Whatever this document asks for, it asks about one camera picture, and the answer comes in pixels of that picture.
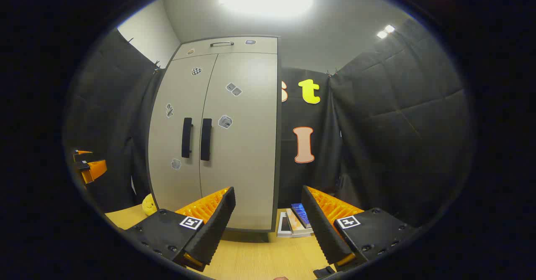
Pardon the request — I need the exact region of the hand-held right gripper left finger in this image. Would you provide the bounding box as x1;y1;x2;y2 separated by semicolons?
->
121;187;236;272

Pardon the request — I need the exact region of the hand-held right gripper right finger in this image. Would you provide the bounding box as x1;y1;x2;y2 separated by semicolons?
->
301;185;419;272

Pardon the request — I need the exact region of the grey shoe cabinet door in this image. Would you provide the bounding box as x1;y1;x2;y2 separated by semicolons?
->
199;53;279;231
148;54;218;213

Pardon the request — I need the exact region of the black door handle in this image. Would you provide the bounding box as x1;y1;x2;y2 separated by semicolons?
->
200;118;212;162
181;118;193;159

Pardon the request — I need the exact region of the grey double-door shoe cabinet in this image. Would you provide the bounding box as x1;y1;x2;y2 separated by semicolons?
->
147;36;282;243

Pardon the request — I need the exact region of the cream book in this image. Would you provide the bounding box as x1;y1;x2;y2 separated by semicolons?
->
286;208;314;235

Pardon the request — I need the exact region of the flat white box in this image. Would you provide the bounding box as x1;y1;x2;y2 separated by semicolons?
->
277;212;294;238

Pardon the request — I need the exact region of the yellow soft toy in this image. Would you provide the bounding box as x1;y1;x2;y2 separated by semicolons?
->
142;193;158;216

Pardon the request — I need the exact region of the black backdrop cloth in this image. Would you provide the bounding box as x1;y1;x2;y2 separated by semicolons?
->
63;18;476;230

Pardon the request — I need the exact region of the small ceiling light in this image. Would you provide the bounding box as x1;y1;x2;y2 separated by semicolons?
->
376;24;396;40

